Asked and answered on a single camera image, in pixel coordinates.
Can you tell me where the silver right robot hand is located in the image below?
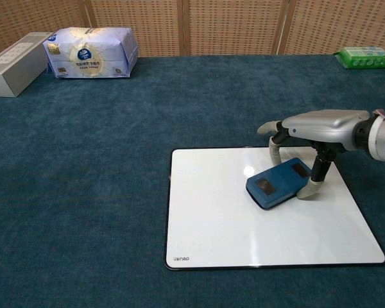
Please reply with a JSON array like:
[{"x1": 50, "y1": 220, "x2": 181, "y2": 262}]
[{"x1": 256, "y1": 109, "x2": 373, "y2": 200}]

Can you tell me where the blue whiteboard eraser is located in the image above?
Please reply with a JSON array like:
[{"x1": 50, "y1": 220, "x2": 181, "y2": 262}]
[{"x1": 245, "y1": 157, "x2": 310, "y2": 211}]

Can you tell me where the white dry-erase board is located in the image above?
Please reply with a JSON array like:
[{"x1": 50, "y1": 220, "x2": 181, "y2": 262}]
[{"x1": 164, "y1": 146, "x2": 385, "y2": 272}]

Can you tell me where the green wet wipes pack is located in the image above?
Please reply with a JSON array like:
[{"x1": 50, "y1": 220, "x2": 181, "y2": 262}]
[{"x1": 335, "y1": 46, "x2": 385, "y2": 70}]

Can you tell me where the wooden rattan folding screen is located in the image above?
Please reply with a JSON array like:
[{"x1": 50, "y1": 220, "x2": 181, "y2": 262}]
[{"x1": 0, "y1": 0, "x2": 385, "y2": 59}]

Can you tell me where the teal carpet table cover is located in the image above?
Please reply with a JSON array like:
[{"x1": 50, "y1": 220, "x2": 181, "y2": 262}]
[{"x1": 0, "y1": 53, "x2": 385, "y2": 308}]

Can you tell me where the white and blue tissue pack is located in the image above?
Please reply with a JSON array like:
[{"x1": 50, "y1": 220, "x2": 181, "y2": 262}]
[{"x1": 42, "y1": 27, "x2": 139, "y2": 80}]

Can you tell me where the long grey power strip box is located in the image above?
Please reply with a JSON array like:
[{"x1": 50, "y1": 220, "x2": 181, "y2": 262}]
[{"x1": 0, "y1": 31, "x2": 54, "y2": 98}]

